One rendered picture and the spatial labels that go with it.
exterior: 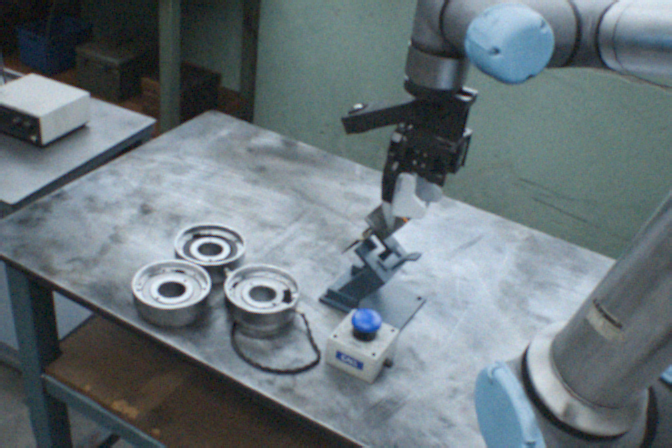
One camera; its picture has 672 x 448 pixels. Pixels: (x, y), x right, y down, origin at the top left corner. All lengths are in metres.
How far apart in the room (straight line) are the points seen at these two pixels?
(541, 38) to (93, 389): 0.90
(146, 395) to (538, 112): 1.66
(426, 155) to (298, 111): 2.02
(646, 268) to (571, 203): 2.04
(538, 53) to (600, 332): 0.29
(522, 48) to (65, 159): 1.13
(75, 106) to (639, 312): 1.38
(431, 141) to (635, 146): 1.63
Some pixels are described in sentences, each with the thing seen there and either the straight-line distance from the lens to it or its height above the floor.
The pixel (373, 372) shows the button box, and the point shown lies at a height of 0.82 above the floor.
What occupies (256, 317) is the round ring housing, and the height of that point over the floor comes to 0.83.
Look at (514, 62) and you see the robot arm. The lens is 0.76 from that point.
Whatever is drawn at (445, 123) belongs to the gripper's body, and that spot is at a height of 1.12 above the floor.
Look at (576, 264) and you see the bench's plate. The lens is 1.31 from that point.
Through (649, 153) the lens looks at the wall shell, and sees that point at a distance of 2.50.
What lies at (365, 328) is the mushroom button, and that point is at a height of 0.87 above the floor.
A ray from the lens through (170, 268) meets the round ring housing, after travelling 1.09.
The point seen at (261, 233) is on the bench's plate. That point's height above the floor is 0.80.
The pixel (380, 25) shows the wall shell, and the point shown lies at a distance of 2.65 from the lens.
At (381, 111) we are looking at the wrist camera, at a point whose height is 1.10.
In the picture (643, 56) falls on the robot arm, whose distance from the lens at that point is 0.78.
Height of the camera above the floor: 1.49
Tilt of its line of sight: 33 degrees down
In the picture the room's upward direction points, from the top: 8 degrees clockwise
